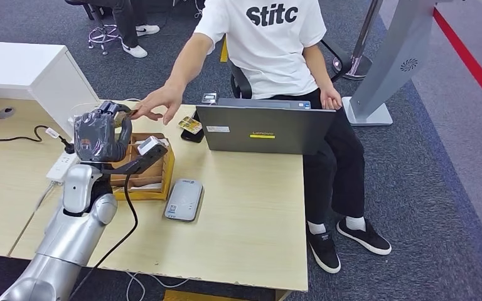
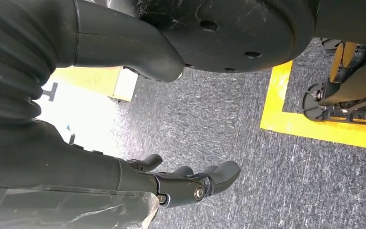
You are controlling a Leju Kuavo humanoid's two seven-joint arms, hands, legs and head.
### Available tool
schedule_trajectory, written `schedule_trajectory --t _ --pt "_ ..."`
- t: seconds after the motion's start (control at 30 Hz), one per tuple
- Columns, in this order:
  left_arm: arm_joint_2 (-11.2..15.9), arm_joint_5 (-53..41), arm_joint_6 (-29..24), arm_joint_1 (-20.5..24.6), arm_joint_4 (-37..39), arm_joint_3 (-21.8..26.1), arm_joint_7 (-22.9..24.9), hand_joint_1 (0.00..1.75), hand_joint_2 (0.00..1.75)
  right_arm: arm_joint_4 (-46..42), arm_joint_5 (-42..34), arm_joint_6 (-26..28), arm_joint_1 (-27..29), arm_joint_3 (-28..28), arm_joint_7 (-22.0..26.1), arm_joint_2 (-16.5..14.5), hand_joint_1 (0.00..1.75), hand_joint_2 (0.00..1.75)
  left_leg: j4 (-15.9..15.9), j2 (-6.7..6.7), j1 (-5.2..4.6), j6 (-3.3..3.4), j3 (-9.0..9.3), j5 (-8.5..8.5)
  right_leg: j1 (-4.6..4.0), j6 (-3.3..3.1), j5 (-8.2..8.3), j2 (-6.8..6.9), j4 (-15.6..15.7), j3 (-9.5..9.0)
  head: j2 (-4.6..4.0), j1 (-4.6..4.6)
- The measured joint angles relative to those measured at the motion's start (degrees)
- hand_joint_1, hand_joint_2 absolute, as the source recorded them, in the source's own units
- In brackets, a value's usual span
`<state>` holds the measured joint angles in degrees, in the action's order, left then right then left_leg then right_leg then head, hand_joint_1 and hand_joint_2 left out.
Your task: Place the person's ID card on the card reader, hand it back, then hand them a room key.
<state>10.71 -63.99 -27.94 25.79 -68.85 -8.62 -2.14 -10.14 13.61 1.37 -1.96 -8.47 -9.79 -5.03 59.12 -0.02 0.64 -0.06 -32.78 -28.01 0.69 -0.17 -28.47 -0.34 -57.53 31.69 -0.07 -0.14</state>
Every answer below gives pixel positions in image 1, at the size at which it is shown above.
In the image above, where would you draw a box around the light wooden desk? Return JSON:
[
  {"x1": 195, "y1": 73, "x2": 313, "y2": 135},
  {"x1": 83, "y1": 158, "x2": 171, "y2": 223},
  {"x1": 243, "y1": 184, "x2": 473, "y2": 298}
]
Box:
[{"x1": 0, "y1": 96, "x2": 309, "y2": 301}]

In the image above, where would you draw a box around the silver kiosk stand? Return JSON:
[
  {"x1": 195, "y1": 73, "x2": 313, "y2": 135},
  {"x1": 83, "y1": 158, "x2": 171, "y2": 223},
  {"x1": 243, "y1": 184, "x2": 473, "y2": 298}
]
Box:
[{"x1": 341, "y1": 0, "x2": 482, "y2": 127}]

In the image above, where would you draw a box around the white power strip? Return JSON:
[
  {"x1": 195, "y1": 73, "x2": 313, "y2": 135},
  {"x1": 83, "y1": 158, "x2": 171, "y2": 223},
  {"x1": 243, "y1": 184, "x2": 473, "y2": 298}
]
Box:
[{"x1": 46, "y1": 151, "x2": 80, "y2": 184}]

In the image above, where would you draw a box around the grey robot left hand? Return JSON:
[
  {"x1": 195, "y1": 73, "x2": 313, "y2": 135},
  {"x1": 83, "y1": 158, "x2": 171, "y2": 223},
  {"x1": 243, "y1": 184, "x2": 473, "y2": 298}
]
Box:
[{"x1": 73, "y1": 100, "x2": 134, "y2": 164}]

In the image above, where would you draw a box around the chrome stanchion pole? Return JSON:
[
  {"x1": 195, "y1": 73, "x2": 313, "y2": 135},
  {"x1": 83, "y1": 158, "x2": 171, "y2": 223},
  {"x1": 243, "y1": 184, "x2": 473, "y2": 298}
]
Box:
[{"x1": 332, "y1": 0, "x2": 384, "y2": 81}]

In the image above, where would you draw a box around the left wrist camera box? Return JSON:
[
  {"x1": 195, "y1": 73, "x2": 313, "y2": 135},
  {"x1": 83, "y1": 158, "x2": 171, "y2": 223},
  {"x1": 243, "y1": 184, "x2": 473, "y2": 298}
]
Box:
[{"x1": 100, "y1": 135, "x2": 169, "y2": 176}]

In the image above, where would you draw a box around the person's left hand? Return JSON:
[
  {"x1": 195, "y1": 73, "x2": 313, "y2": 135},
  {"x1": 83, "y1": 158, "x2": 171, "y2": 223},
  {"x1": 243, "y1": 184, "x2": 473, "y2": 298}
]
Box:
[{"x1": 319, "y1": 85, "x2": 343, "y2": 112}]

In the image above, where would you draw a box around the white cabinet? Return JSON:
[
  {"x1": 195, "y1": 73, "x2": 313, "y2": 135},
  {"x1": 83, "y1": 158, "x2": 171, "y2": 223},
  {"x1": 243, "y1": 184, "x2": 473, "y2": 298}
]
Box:
[{"x1": 0, "y1": 40, "x2": 101, "y2": 139}]

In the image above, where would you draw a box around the red floor tape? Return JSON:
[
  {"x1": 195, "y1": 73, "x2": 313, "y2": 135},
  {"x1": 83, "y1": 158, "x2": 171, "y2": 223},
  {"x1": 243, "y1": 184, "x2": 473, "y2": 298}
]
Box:
[{"x1": 432, "y1": 7, "x2": 482, "y2": 122}]

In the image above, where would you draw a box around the white key card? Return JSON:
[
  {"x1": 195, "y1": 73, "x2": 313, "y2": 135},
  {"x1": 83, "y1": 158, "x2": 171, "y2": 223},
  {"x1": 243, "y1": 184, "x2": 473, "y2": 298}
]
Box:
[{"x1": 114, "y1": 182, "x2": 164, "y2": 193}]

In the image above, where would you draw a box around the person with white shoes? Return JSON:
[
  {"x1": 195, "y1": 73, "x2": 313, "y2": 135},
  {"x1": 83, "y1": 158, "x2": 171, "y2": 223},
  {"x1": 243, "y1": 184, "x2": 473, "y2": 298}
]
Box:
[{"x1": 86, "y1": 0, "x2": 161, "y2": 60}]

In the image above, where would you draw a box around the yellow wooden panel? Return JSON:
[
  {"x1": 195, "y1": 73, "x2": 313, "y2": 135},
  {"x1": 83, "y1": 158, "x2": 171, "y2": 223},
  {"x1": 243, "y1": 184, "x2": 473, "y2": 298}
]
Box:
[{"x1": 163, "y1": 288, "x2": 277, "y2": 301}]

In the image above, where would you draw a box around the ID card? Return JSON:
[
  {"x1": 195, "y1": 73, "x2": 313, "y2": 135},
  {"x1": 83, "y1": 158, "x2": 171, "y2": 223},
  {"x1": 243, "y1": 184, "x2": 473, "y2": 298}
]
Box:
[{"x1": 118, "y1": 108, "x2": 139, "y2": 125}]

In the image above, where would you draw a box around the black smartphone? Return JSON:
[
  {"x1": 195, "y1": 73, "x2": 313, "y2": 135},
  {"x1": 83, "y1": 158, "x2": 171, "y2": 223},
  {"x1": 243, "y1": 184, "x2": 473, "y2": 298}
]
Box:
[{"x1": 180, "y1": 111, "x2": 206, "y2": 144}]

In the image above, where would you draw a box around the black power plug cable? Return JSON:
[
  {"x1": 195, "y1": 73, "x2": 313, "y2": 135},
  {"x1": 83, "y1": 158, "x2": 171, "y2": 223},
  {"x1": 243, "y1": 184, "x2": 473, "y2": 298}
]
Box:
[{"x1": 0, "y1": 115, "x2": 76, "y2": 156}]

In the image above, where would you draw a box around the black camera cable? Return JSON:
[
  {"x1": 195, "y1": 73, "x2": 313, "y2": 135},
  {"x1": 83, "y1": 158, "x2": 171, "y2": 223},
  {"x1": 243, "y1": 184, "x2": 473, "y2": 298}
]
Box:
[{"x1": 67, "y1": 173, "x2": 139, "y2": 301}]

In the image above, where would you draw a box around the grey card reader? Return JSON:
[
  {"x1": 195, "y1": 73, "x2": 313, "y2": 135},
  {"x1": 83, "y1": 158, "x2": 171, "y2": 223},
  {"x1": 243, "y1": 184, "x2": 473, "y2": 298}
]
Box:
[{"x1": 164, "y1": 178, "x2": 204, "y2": 223}]

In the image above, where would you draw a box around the grey Lenovo laptop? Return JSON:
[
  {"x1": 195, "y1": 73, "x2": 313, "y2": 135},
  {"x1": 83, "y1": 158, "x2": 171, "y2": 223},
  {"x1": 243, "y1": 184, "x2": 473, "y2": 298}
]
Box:
[{"x1": 195, "y1": 98, "x2": 337, "y2": 156}]

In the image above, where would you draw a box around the person's right hand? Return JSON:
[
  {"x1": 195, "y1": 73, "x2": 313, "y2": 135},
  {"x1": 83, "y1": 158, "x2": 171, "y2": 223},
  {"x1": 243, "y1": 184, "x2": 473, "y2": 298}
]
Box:
[{"x1": 131, "y1": 85, "x2": 184, "y2": 126}]

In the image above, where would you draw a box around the yellow patterned card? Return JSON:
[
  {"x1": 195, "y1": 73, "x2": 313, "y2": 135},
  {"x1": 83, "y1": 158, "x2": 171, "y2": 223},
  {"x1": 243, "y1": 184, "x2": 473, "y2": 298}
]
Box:
[{"x1": 178, "y1": 116, "x2": 203, "y2": 135}]

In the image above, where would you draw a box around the chrome base stool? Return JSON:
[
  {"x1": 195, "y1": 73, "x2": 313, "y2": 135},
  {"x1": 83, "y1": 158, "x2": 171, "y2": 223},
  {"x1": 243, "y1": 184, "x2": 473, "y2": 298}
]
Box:
[{"x1": 64, "y1": 0, "x2": 122, "y2": 56}]

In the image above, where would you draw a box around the white cable under desk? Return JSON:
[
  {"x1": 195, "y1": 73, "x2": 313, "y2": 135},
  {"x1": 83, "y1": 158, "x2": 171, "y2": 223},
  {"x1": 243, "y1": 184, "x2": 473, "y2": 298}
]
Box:
[{"x1": 125, "y1": 272, "x2": 190, "y2": 301}]

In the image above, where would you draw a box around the yellow wooden card box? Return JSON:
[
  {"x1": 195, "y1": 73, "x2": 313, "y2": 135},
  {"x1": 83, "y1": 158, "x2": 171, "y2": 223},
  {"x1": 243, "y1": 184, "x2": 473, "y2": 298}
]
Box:
[{"x1": 109, "y1": 132, "x2": 176, "y2": 203}]

